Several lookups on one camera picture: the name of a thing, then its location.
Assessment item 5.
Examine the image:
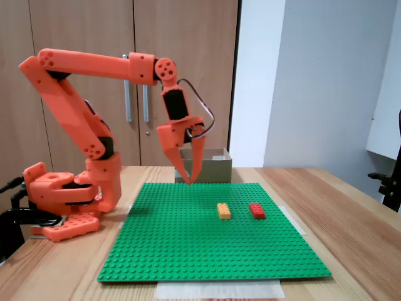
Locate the gripper motor cable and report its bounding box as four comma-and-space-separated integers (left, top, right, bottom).
177, 78, 216, 139

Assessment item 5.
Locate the black mount bracket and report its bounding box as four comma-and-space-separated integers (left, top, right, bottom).
368, 108, 401, 214

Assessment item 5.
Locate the wooden cabinet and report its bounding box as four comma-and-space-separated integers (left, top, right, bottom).
0, 0, 242, 195

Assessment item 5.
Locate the green lego baseplate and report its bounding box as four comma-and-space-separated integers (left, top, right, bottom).
96, 182, 333, 283

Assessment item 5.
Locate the yellow lego block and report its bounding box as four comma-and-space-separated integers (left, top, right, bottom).
216, 203, 232, 221

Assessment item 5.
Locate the red lego block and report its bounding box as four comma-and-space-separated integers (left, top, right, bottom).
249, 203, 267, 220

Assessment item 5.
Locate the black power cable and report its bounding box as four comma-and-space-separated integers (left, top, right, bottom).
0, 177, 26, 194

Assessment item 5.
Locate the black table clamp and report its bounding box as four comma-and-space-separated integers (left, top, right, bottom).
0, 206, 65, 264

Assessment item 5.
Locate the masking tape strip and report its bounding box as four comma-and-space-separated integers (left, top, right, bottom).
118, 205, 134, 230
280, 205, 308, 236
155, 280, 286, 300

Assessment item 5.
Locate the brown cardboard box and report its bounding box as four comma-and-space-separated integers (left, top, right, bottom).
174, 147, 233, 184

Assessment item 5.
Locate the silver cabinet handle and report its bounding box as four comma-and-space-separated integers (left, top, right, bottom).
142, 84, 150, 123
122, 54, 132, 123

